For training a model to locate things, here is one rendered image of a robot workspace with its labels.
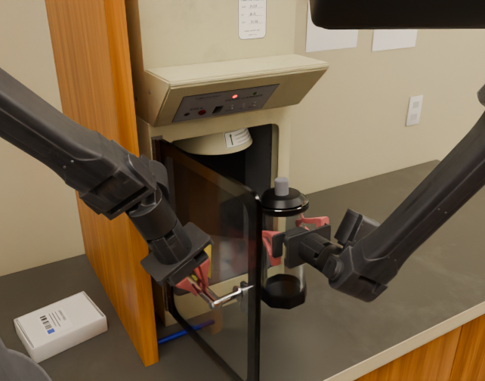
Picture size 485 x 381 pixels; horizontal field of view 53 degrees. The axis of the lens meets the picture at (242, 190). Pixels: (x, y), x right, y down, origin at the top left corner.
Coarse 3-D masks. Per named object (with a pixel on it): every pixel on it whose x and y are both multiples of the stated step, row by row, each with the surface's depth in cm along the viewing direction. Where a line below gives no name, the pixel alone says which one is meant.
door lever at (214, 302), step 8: (192, 280) 80; (200, 280) 80; (200, 288) 78; (208, 288) 78; (208, 296) 76; (216, 296) 76; (224, 296) 76; (232, 296) 76; (240, 296) 77; (216, 304) 75
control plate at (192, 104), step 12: (276, 84) 89; (192, 96) 81; (204, 96) 83; (216, 96) 84; (228, 96) 86; (240, 96) 88; (252, 96) 90; (264, 96) 91; (180, 108) 84; (192, 108) 85; (204, 108) 87; (228, 108) 91; (240, 108) 93; (252, 108) 95; (180, 120) 88
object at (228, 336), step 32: (192, 160) 79; (192, 192) 82; (224, 192) 73; (224, 224) 76; (256, 224) 68; (224, 256) 78; (256, 256) 71; (224, 288) 81; (256, 288) 73; (192, 320) 96; (224, 320) 84; (256, 320) 76; (224, 352) 88; (256, 352) 79
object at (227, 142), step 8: (200, 136) 101; (208, 136) 101; (216, 136) 101; (224, 136) 101; (232, 136) 102; (240, 136) 104; (248, 136) 106; (176, 144) 105; (184, 144) 103; (192, 144) 102; (200, 144) 101; (208, 144) 101; (216, 144) 101; (224, 144) 101; (232, 144) 102; (240, 144) 103; (248, 144) 105; (192, 152) 102; (200, 152) 101; (208, 152) 101; (216, 152) 101; (224, 152) 101; (232, 152) 102
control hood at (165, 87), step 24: (144, 72) 85; (168, 72) 82; (192, 72) 82; (216, 72) 82; (240, 72) 82; (264, 72) 84; (288, 72) 86; (312, 72) 90; (168, 96) 78; (288, 96) 96; (168, 120) 86; (192, 120) 90
